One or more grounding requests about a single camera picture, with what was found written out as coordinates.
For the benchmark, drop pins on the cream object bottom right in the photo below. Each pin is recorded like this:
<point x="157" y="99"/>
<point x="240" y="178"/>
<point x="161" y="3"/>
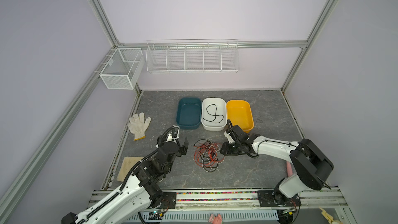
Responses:
<point x="329" y="217"/>

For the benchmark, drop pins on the pink object at bottom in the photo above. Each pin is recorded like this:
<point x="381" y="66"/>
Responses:
<point x="215" y="219"/>

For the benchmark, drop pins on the white plastic bin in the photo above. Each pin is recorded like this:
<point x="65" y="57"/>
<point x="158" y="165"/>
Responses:
<point x="214" y="114"/>

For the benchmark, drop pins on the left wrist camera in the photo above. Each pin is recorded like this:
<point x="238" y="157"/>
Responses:
<point x="173" y="134"/>

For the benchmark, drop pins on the teal plastic bin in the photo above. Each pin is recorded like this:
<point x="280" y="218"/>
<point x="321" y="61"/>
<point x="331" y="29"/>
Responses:
<point x="189" y="113"/>

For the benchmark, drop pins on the yellow plastic bin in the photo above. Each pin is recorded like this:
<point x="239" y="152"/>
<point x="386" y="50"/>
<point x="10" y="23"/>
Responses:
<point x="239" y="112"/>

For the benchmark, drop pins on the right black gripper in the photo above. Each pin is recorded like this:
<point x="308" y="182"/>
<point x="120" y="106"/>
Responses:
<point x="225" y="149"/>

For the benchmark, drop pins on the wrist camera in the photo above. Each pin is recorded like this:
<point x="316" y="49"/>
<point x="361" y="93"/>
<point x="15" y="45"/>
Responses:
<point x="230" y="135"/>
<point x="173" y="134"/>

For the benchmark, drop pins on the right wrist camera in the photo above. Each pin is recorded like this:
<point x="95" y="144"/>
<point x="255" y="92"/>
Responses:
<point x="230" y="135"/>

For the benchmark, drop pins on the small white mesh basket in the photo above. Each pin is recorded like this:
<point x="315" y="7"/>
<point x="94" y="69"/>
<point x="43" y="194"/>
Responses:
<point x="123" y="69"/>

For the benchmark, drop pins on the white cotton glove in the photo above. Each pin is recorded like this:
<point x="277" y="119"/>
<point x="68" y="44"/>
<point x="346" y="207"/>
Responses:
<point x="138" y="124"/>

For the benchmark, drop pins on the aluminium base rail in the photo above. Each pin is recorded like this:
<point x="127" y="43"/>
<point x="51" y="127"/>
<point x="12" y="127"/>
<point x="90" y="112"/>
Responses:
<point x="242" y="199"/>

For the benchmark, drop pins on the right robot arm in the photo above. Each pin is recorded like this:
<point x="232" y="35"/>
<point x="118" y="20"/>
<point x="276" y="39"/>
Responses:
<point x="312" y="166"/>

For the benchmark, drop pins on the beige rubber glove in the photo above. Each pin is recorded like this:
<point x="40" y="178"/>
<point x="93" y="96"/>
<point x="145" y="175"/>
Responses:
<point x="127" y="164"/>

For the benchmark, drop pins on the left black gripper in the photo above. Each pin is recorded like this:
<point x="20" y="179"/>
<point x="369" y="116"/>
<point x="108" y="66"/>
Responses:
<point x="183" y="149"/>

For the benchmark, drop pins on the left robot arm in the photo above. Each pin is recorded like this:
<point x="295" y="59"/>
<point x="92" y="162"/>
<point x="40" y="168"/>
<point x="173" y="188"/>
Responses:
<point x="139" y="189"/>

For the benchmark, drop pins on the long white wire rack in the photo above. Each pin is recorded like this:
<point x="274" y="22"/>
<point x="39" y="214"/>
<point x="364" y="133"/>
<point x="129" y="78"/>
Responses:
<point x="193" y="56"/>

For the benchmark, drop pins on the pink purple brush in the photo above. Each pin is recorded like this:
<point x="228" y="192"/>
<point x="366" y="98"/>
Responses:
<point x="289" y="168"/>

